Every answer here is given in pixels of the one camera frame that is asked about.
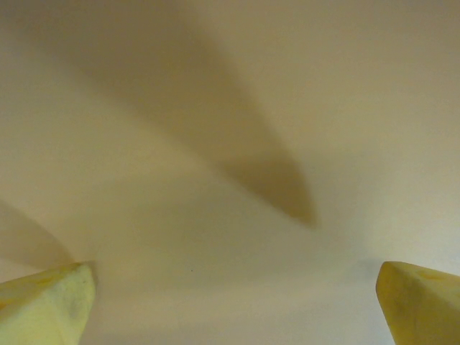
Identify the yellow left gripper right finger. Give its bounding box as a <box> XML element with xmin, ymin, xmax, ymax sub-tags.
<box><xmin>375</xmin><ymin>260</ymin><xmax>460</xmax><ymax>345</ymax></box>

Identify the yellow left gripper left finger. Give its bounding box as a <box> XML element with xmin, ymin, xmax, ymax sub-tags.
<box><xmin>0</xmin><ymin>261</ymin><xmax>98</xmax><ymax>345</ymax></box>

